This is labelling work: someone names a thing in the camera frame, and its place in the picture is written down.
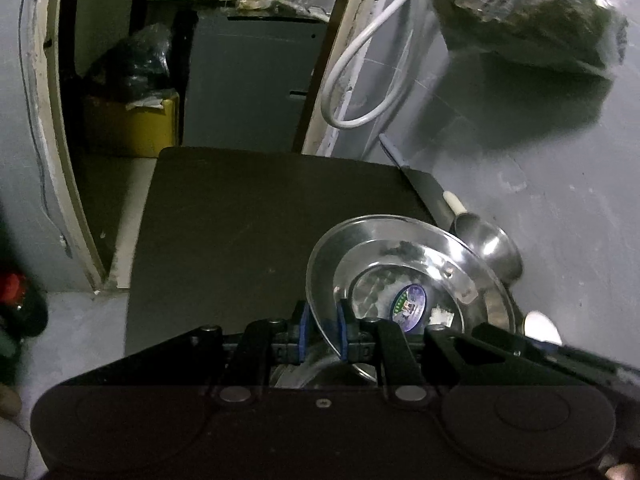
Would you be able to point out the black garbage bag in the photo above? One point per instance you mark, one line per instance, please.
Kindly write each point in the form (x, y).
(134, 68)

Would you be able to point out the yellow bin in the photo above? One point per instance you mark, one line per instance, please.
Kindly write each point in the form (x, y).
(143, 128)

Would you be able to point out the steel plate with sticker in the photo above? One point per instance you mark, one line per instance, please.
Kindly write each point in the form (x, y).
(403, 270)

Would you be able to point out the clear plastic bag of greens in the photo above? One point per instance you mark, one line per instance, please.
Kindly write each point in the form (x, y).
(578, 36)

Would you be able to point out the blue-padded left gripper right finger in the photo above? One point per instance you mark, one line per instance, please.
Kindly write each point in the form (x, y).
(347, 331)

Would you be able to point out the dark cabinet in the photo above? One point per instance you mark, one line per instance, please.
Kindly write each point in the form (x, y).
(249, 77)

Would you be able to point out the steel bowl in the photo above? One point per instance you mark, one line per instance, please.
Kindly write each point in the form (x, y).
(491, 244)

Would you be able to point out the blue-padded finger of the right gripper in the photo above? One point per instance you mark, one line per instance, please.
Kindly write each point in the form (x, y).
(568, 360)

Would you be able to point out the bottle with red cap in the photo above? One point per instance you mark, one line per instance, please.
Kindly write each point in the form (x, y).
(24, 313)

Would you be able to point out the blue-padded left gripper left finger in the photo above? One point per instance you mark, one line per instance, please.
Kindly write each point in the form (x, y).
(301, 322)

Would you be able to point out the knife with cream handle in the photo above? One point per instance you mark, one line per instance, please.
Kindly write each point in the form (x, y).
(443, 206)

